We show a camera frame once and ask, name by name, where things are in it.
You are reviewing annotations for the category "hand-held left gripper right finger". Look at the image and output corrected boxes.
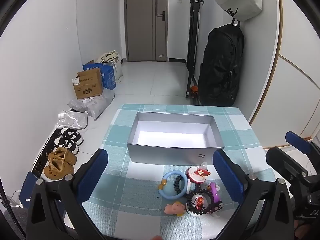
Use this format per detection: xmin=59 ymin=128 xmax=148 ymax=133
xmin=212 ymin=149 xmax=297 ymax=240

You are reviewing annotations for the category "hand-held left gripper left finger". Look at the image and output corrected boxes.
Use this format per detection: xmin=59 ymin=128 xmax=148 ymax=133
xmin=26 ymin=148 xmax=109 ymax=240

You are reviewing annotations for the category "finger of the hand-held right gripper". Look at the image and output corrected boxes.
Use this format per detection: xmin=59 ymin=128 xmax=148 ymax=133
xmin=285 ymin=131 xmax=320 ymax=160
xmin=265 ymin=147 xmax=315 ymax=188

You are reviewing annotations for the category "purple bracelet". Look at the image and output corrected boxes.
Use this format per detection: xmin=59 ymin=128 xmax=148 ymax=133
xmin=210 ymin=182 xmax=223 ymax=207

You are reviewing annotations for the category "black spiral hair tie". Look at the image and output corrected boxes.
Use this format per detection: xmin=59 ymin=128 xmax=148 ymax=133
xmin=185 ymin=188 xmax=213 ymax=216
xmin=174 ymin=174 xmax=188 ymax=195

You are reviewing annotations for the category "round white badge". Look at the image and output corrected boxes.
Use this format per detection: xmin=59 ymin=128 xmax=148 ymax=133
xmin=189 ymin=192 xmax=208 ymax=215

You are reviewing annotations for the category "blue ring bracelet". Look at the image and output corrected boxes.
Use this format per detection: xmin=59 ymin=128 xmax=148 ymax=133
xmin=157 ymin=170 xmax=188 ymax=200

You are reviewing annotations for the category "pink toy hair clip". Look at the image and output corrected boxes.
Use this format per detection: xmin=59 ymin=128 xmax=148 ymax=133
xmin=164 ymin=201 xmax=186 ymax=216

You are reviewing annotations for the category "grey storage box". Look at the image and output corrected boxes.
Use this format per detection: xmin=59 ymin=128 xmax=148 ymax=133
xmin=127 ymin=111 xmax=225 ymax=166

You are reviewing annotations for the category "red white pacifier toy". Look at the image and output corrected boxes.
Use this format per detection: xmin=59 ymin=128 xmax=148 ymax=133
xmin=185 ymin=162 xmax=213 ymax=184

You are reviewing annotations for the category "teal checked tablecloth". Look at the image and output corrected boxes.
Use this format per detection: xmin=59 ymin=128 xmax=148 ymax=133
xmin=81 ymin=104 xmax=277 ymax=240

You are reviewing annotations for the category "crumpled silver plastic bag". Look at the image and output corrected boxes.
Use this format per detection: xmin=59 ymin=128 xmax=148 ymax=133
xmin=56 ymin=110 xmax=88 ymax=130

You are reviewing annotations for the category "white wardrobe door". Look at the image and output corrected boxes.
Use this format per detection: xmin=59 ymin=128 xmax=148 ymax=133
xmin=246 ymin=0 xmax=320 ymax=150

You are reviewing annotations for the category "dark blue box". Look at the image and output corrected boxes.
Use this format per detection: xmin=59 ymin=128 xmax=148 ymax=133
xmin=19 ymin=171 xmax=39 ymax=209

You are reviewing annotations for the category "large grey plastic parcel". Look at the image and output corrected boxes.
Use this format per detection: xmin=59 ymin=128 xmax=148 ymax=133
xmin=85 ymin=88 xmax=115 ymax=121

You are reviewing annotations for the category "small grey plastic parcel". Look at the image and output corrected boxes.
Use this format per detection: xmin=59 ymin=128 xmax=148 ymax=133
xmin=68 ymin=97 xmax=88 ymax=112

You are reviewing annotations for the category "brown cardboard box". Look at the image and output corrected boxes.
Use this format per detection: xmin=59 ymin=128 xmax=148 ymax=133
xmin=72 ymin=68 xmax=104 ymax=100

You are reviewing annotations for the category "blue cardboard box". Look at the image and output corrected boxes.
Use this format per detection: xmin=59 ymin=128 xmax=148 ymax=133
xmin=82 ymin=59 xmax=117 ymax=90

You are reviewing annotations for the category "white plastic bag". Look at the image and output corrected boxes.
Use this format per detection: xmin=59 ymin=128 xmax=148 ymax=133
xmin=110 ymin=57 xmax=123 ymax=83

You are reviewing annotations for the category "black backpack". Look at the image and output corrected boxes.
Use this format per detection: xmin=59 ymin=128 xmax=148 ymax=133
xmin=199 ymin=19 xmax=245 ymax=107

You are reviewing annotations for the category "beige folded cloth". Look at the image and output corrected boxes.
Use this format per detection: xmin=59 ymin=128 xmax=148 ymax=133
xmin=96 ymin=50 xmax=119 ymax=63

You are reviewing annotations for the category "grey door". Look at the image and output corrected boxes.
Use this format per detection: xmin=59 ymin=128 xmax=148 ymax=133
xmin=124 ymin=0 xmax=168 ymax=62

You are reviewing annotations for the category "black folded metal frame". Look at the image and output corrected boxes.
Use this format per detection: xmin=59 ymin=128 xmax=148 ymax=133
xmin=185 ymin=0 xmax=204 ymax=99

